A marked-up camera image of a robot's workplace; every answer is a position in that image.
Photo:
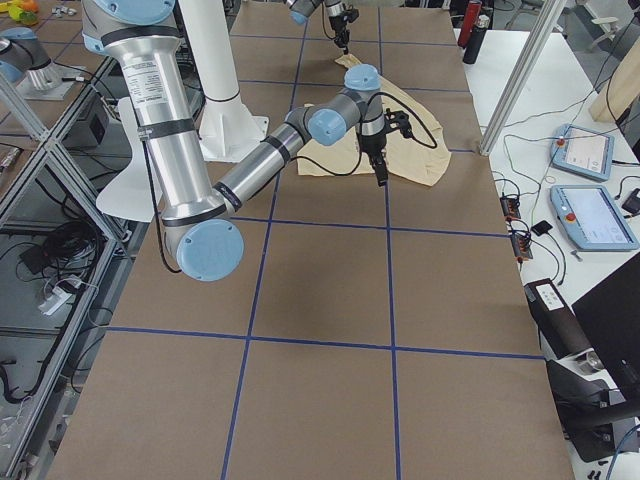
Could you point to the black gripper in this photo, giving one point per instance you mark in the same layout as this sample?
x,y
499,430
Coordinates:
x,y
339,20
372,145

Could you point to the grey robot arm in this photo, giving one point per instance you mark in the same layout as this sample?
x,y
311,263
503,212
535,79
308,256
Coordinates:
x,y
339,14
149,41

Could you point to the red water bottle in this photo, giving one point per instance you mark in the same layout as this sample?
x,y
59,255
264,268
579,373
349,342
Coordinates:
x,y
471,15

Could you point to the black steel-capped water bottle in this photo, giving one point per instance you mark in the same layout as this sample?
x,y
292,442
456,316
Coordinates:
x,y
476,39

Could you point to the light blue teach pendant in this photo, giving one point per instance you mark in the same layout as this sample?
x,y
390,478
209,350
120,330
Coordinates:
x,y
591,219
582,151

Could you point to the white plastic chair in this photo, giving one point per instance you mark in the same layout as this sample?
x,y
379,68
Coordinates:
x,y
128,195

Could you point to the black monitor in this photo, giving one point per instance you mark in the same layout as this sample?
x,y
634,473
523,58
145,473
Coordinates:
x,y
608,314

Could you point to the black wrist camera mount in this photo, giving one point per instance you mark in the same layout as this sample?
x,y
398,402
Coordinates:
x,y
398,121

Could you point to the aluminium frame post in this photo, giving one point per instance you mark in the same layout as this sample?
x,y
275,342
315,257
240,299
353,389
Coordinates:
x,y
525,63

